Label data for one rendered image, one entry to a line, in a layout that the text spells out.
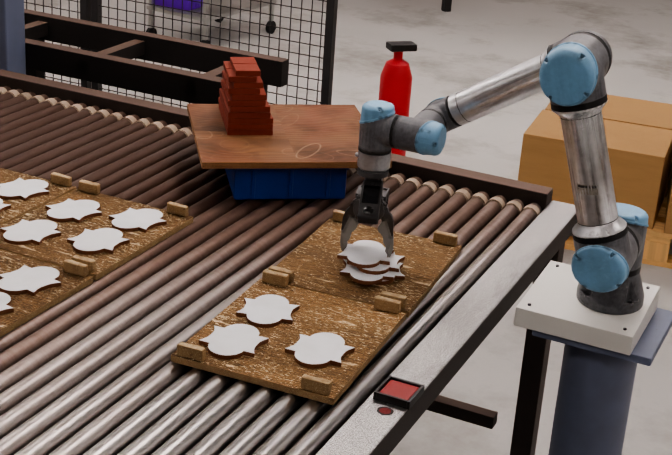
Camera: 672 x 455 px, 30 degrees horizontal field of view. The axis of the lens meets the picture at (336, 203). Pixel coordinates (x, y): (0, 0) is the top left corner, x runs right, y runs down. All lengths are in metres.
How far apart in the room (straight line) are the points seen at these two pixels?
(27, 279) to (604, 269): 1.24
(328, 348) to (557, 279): 0.70
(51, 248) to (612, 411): 1.35
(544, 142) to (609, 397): 2.63
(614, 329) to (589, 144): 0.44
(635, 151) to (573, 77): 2.89
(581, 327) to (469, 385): 1.60
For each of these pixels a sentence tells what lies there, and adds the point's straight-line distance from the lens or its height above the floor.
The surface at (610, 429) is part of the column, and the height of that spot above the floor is 0.63.
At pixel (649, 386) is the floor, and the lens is 4.58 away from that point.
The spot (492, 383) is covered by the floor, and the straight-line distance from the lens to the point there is 4.42.
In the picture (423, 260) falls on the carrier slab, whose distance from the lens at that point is 2.99.
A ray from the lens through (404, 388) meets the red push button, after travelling 2.45.
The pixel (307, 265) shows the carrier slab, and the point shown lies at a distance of 2.91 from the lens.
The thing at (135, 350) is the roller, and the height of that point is 0.92.
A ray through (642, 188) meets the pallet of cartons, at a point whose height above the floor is 0.33.
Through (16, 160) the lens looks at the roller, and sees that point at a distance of 3.60.
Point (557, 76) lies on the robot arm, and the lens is 2.57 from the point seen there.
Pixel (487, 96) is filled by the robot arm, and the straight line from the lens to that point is 2.80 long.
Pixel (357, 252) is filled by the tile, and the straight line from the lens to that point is 2.90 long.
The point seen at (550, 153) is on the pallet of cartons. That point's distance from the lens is 5.48.
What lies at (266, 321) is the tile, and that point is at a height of 0.95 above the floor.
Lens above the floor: 2.14
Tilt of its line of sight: 22 degrees down
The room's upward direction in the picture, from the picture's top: 4 degrees clockwise
